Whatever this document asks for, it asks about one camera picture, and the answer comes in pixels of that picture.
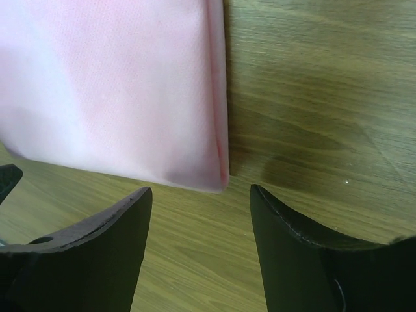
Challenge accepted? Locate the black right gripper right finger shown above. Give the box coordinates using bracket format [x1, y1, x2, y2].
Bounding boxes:
[250, 185, 415, 311]

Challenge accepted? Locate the light pink t-shirt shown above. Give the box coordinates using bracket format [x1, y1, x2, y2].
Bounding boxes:
[1, 1, 229, 192]

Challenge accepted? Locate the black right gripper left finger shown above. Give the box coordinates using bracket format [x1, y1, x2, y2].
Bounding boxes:
[1, 187, 152, 311]

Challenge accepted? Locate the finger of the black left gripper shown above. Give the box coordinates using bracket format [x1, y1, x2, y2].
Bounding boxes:
[0, 164, 23, 204]

